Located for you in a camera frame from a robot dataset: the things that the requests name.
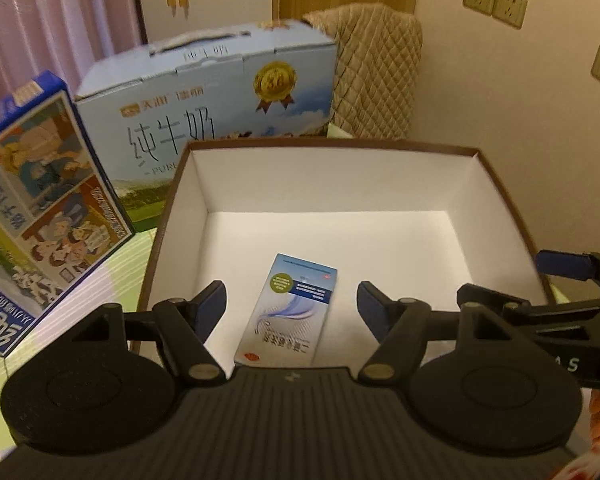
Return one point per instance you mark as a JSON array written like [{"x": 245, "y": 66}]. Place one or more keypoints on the light blue milk carton box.
[{"x": 140, "y": 108}]

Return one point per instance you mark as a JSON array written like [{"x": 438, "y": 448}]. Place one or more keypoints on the dark blue milk carton box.
[{"x": 59, "y": 217}]

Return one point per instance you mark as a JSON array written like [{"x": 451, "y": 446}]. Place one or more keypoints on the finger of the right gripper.
[
  {"x": 567, "y": 265},
  {"x": 515, "y": 311}
]

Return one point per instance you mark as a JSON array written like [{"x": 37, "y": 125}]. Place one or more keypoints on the person's right hand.
[{"x": 594, "y": 408}]

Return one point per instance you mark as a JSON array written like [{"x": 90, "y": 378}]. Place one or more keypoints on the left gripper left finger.
[{"x": 183, "y": 327}]

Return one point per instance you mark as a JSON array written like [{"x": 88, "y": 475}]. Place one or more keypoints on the checkered tablecloth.
[{"x": 118, "y": 279}]

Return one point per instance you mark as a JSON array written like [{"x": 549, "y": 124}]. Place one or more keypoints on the quilted beige chair cover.
[{"x": 378, "y": 58}]

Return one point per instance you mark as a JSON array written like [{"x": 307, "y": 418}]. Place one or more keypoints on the blue white medicine box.
[{"x": 286, "y": 323}]

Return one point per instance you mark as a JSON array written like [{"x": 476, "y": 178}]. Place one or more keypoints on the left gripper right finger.
[{"x": 399, "y": 326}]

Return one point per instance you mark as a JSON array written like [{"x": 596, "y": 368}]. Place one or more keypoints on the brown open cardboard box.
[{"x": 417, "y": 220}]

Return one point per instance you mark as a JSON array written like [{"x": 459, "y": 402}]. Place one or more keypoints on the pink curtain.
[{"x": 64, "y": 36}]

